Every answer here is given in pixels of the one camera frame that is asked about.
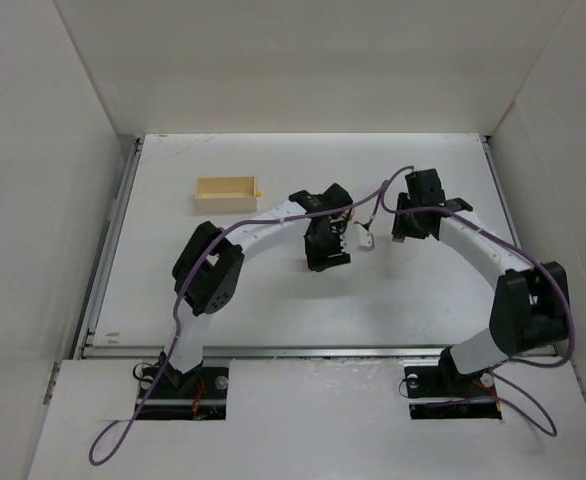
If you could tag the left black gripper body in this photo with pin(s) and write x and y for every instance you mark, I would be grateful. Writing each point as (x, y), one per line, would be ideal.
(326, 257)

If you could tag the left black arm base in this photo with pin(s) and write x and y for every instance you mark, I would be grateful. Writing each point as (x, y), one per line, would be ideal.
(204, 399)

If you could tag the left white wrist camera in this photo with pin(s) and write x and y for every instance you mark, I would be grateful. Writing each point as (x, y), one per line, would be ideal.
(364, 238)

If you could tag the right metal table rail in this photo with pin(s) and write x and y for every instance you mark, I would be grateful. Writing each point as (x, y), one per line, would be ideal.
(508, 235)

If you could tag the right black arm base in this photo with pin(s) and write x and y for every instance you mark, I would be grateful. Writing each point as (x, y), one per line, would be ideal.
(432, 398)

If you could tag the left metal table rail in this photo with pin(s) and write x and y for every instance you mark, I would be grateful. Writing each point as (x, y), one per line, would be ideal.
(93, 299)

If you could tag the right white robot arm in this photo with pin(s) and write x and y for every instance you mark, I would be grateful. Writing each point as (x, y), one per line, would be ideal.
(461, 229)

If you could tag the metal table rail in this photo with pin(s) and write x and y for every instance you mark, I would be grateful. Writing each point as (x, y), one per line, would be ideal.
(93, 299)
(236, 352)
(508, 235)

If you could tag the front metal table rail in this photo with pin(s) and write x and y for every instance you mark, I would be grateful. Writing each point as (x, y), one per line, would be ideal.
(236, 352)

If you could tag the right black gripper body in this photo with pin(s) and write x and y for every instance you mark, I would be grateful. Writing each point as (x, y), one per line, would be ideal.
(408, 226)

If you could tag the cream plastic drawer box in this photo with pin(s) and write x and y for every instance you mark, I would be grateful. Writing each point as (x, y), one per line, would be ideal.
(227, 195)

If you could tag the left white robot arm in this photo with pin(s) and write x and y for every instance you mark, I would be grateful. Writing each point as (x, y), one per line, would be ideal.
(208, 269)

